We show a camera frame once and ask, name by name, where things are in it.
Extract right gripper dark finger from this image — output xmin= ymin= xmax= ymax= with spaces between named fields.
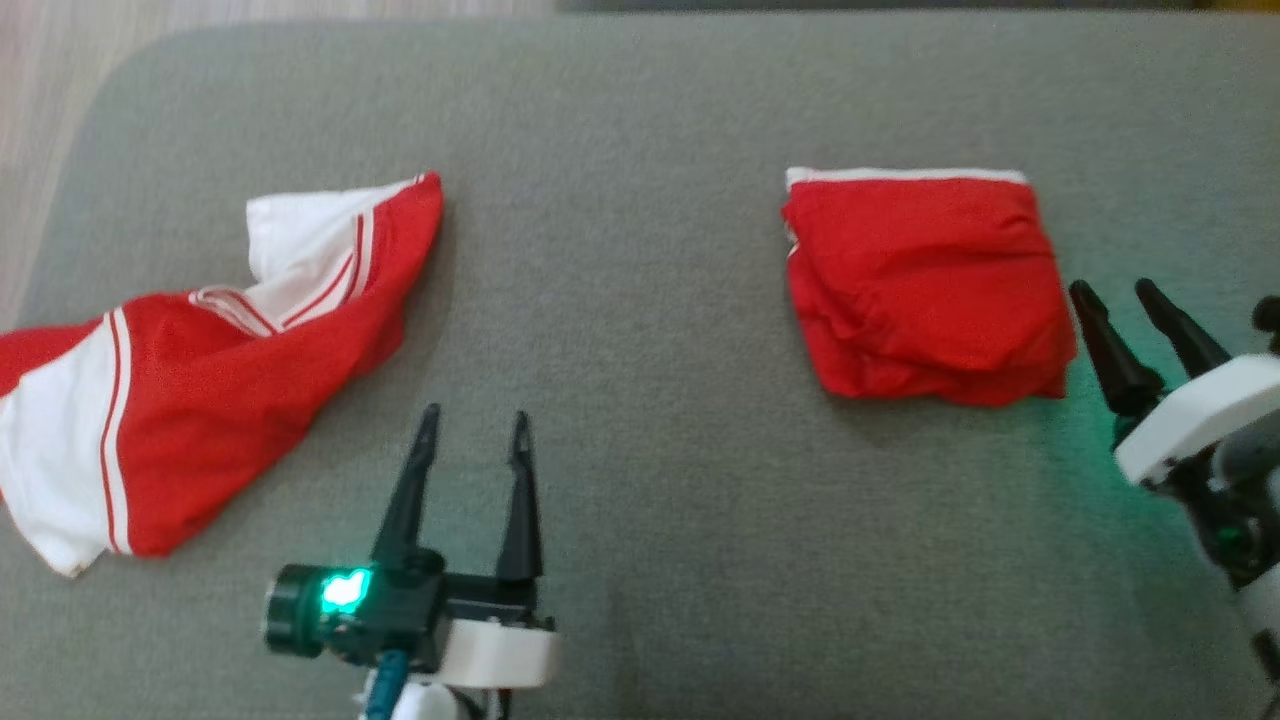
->
xmin=1068 ymin=280 xmax=1166 ymax=416
xmin=1135 ymin=278 xmax=1231 ymax=378

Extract right gripper body white dark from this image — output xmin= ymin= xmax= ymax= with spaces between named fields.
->
xmin=1115 ymin=296 xmax=1280 ymax=489

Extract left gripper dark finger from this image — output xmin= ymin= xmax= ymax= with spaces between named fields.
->
xmin=372 ymin=403 xmax=442 ymax=573
xmin=495 ymin=410 xmax=544 ymax=584

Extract left gripper body white dark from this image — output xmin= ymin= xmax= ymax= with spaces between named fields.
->
xmin=263 ymin=555 xmax=559 ymax=691

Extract red shorts with white stripes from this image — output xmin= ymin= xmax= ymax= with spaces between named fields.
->
xmin=782 ymin=167 xmax=1079 ymax=408

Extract red white basketball jersey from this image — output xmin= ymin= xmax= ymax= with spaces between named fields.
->
xmin=0 ymin=172 xmax=444 ymax=579

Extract large grey sofa seat cushion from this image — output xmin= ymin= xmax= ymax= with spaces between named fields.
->
xmin=0 ymin=10 xmax=1280 ymax=720

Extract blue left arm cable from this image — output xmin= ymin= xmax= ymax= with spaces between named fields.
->
xmin=363 ymin=650 xmax=413 ymax=720

